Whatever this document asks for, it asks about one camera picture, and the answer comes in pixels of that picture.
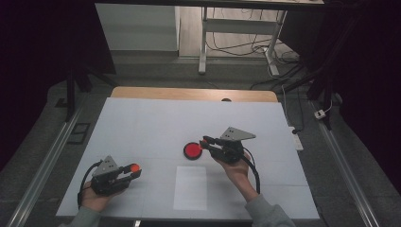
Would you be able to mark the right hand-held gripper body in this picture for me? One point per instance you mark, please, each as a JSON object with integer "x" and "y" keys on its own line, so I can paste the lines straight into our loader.
{"x": 228, "y": 149}

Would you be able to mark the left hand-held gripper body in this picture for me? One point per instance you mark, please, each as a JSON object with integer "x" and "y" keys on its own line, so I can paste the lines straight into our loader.
{"x": 105, "y": 181}

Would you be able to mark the orange stamp cap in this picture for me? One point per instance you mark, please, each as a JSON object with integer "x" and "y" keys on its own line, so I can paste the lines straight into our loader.
{"x": 135, "y": 167}

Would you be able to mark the round red ink pad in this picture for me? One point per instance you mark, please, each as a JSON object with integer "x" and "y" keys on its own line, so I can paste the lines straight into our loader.
{"x": 192, "y": 150}

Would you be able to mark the person's left hand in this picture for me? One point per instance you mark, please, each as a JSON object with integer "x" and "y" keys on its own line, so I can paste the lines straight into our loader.
{"x": 94, "y": 200}

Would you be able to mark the person's right hand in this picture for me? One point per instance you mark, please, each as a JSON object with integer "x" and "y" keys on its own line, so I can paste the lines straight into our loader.
{"x": 238, "y": 173}

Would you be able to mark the white paper sheet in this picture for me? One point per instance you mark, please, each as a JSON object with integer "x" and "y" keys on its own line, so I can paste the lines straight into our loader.
{"x": 190, "y": 189}

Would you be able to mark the white power strip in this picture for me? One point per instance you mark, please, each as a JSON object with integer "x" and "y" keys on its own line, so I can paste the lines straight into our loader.
{"x": 297, "y": 140}

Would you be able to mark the black tripod stand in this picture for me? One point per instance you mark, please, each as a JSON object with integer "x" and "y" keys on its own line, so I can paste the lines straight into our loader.
{"x": 71, "y": 91}

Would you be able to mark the white plug adapter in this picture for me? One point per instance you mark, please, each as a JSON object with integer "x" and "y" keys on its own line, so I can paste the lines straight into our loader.
{"x": 319, "y": 114}

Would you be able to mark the black metal stand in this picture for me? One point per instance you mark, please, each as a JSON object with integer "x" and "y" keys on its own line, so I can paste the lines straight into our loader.
{"x": 324, "y": 82}

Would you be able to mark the grey cabinet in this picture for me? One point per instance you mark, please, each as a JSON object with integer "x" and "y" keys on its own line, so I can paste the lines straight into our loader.
{"x": 138, "y": 28}

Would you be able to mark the dark curtain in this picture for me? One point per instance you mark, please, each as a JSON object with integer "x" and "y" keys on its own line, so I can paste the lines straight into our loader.
{"x": 372, "y": 63}
{"x": 38, "y": 47}

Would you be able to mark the metal floor rail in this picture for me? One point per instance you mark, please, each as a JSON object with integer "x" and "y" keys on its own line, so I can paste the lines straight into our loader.
{"x": 343, "y": 167}
{"x": 44, "y": 167}

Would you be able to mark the white metal frame stand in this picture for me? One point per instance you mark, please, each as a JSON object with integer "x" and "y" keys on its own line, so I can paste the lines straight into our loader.
{"x": 239, "y": 50}

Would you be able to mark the white metal-frame desk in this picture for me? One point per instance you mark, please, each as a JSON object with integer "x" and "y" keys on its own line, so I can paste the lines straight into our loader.
{"x": 239, "y": 26}

